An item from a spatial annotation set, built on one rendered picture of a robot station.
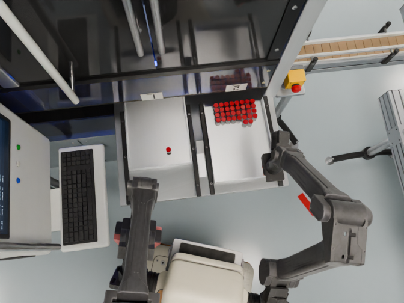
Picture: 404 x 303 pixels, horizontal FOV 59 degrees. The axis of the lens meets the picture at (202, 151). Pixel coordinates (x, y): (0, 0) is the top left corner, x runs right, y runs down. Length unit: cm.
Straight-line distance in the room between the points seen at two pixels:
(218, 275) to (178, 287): 11
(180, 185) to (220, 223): 92
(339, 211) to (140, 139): 98
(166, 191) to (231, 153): 32
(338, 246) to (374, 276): 183
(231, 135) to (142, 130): 38
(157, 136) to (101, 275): 116
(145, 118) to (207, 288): 84
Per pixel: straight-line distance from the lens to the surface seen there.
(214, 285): 99
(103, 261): 242
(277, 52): 130
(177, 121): 156
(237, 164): 152
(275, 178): 129
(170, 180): 150
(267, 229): 240
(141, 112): 159
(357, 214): 81
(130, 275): 80
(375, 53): 183
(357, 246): 82
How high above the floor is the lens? 235
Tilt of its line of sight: 75 degrees down
